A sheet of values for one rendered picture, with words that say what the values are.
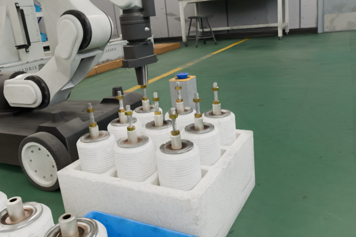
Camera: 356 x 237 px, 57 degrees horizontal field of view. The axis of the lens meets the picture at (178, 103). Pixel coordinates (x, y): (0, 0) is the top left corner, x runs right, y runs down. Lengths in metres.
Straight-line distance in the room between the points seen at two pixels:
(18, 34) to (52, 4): 1.87
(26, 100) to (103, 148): 0.67
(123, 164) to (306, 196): 0.53
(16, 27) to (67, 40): 1.97
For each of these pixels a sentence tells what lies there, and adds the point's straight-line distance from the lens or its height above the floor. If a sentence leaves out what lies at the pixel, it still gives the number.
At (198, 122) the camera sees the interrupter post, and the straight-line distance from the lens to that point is 0.80.
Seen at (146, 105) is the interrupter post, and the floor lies 0.27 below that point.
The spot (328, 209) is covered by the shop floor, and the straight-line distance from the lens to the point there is 0.98.
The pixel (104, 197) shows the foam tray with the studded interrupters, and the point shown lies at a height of 0.14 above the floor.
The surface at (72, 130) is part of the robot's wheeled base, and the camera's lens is 1.17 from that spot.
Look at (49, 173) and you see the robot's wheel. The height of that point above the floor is 0.07.
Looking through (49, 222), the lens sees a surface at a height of 0.24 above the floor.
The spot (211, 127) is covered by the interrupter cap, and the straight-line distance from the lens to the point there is 0.81.
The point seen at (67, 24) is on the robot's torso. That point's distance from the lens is 1.19.
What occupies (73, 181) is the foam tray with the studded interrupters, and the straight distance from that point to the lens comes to 0.86.
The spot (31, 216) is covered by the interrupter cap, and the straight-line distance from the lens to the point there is 0.58.
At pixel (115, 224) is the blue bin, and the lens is 0.78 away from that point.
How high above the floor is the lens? 0.53
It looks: 16 degrees down
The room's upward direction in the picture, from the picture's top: 6 degrees counter-clockwise
